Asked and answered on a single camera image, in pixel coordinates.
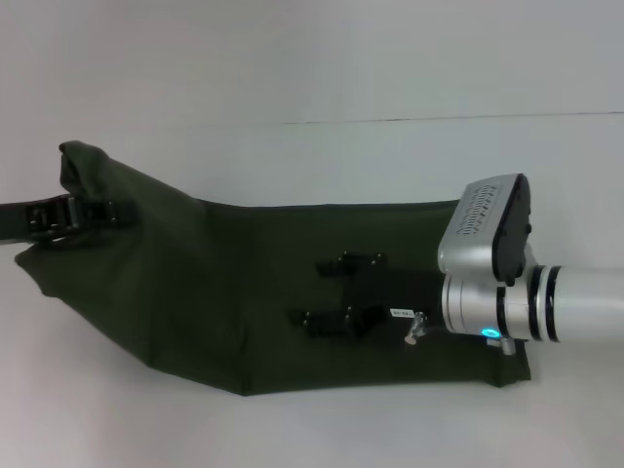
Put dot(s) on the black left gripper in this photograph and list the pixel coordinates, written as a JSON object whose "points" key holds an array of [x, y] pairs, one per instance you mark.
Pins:
{"points": [[29, 219]]}

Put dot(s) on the white and silver right arm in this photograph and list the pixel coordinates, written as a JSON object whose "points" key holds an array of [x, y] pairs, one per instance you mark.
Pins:
{"points": [[536, 302]]}

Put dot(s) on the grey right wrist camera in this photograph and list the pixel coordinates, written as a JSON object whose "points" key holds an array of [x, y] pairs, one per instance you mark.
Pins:
{"points": [[487, 224]]}

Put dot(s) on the dark green FREE! t-shirt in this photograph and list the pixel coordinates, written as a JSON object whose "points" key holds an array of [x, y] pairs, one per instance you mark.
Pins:
{"points": [[195, 292]]}

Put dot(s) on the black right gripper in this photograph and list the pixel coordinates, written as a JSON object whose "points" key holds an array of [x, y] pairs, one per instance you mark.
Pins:
{"points": [[390, 297]]}

